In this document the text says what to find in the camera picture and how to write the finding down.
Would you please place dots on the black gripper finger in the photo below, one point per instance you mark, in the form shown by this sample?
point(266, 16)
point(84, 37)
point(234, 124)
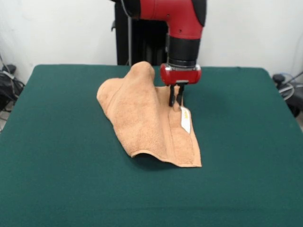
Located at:
point(172, 95)
point(180, 94)

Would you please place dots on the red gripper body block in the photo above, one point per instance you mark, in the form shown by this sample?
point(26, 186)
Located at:
point(181, 76)

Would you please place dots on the orange terry towel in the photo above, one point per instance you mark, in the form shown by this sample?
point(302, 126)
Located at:
point(137, 113)

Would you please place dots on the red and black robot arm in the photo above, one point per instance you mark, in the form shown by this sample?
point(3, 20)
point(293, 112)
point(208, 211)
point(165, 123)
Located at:
point(184, 23)

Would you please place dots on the grey chair base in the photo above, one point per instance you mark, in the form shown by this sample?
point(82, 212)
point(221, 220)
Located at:
point(9, 87)
point(296, 99)

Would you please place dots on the dark green tablecloth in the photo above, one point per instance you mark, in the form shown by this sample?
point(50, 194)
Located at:
point(59, 142)

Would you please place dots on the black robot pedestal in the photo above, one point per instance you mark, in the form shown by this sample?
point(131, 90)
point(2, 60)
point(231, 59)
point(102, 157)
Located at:
point(123, 35)

